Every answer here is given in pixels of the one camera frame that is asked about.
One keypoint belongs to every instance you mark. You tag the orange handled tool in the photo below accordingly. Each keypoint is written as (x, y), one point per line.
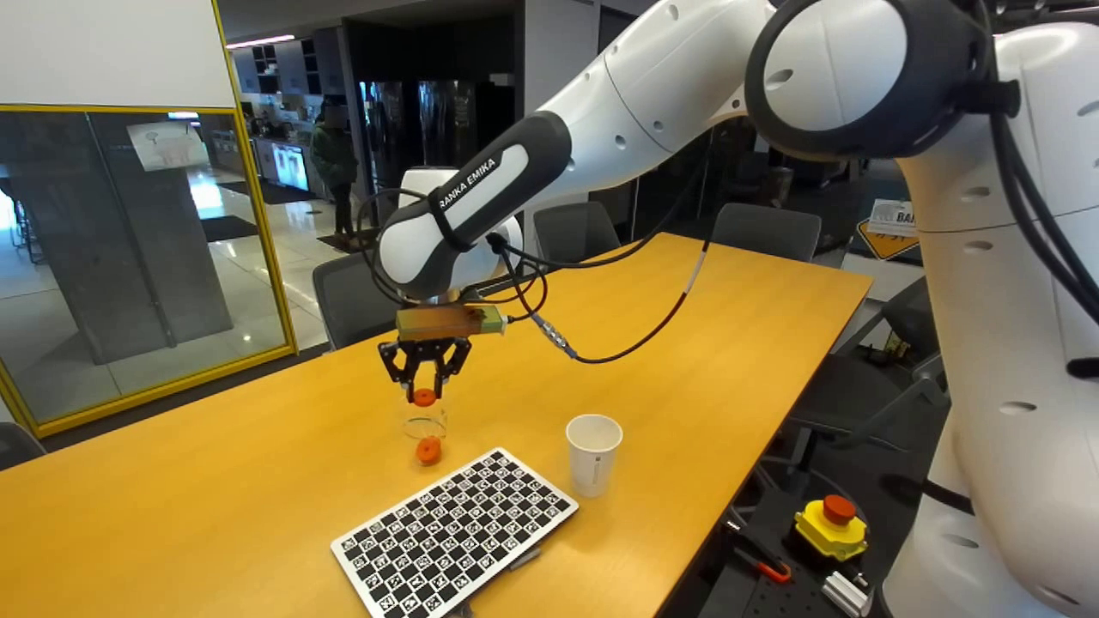
(776, 570)

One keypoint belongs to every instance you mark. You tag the yellow emergency stop button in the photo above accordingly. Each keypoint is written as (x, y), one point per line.
(832, 527)

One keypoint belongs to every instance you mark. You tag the round orange block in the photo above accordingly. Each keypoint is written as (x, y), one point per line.
(432, 450)
(423, 395)

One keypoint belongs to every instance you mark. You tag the checkered marker board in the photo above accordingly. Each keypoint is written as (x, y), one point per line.
(439, 549)

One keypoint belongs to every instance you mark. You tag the clear plastic cup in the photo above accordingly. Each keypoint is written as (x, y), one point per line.
(418, 423)

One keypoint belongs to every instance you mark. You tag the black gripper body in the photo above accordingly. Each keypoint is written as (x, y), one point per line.
(405, 360)

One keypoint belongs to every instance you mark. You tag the grey office chair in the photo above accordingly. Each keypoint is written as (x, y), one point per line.
(352, 302)
(769, 227)
(576, 232)

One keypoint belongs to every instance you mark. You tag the yellow warning sign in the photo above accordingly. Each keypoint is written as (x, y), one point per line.
(888, 232)

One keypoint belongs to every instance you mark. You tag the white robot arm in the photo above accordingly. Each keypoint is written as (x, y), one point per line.
(994, 131)

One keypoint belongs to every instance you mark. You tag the white paper cup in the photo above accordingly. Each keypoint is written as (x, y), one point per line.
(591, 442)

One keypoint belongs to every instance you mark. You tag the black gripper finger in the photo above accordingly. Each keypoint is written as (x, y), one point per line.
(447, 378)
(401, 378)

